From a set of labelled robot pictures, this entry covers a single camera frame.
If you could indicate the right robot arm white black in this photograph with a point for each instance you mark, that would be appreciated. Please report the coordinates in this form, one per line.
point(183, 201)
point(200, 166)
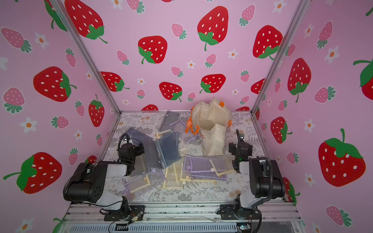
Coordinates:
point(266, 182)

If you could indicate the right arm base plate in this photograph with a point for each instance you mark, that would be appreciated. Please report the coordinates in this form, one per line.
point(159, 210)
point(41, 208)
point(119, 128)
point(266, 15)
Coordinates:
point(231, 212)

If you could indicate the purple-trim mesh pouch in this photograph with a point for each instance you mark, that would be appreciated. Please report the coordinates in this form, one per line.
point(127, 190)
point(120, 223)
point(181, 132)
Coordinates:
point(199, 168)

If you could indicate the right frame post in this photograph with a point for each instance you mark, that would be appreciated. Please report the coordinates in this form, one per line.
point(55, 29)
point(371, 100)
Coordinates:
point(293, 25)

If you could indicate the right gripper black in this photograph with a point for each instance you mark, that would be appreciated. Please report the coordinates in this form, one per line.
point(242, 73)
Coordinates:
point(237, 164)

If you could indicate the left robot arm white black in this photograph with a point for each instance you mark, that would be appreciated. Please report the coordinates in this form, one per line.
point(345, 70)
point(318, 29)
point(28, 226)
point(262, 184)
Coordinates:
point(87, 184)

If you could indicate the blue-grey mesh pencil pouch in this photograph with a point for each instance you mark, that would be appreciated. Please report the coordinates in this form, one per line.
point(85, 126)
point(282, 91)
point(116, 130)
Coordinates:
point(167, 146)

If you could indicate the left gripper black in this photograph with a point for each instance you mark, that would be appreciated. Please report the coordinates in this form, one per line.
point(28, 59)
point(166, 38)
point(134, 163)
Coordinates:
point(136, 149)

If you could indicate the yellow-trim mesh pouch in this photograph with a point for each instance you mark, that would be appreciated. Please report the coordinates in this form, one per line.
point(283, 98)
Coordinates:
point(222, 164)
point(172, 175)

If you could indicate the grey mesh pouch left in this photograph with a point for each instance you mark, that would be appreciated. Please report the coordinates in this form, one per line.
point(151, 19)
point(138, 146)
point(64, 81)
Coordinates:
point(150, 156)

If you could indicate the frame post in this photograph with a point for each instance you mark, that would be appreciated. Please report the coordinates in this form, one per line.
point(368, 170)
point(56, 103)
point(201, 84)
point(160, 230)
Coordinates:
point(83, 23)
point(293, 25)

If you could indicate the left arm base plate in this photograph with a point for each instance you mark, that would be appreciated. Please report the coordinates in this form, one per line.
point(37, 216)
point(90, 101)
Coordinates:
point(126, 213)

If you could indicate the beige canvas bag orange handles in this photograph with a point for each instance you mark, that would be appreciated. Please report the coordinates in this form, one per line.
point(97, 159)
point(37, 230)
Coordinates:
point(210, 121)

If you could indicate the aluminium frame rail front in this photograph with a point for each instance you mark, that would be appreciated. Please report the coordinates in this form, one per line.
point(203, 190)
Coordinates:
point(179, 212)

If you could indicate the grey mesh pouch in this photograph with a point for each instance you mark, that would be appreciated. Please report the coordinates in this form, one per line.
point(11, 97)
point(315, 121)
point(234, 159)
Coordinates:
point(150, 156)
point(169, 120)

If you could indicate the left frame post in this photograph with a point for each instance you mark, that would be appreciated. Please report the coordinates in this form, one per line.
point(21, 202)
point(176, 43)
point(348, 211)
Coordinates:
point(83, 23)

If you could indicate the grey mesh pouch far back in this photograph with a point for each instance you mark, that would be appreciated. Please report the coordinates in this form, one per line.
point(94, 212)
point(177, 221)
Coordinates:
point(169, 120)

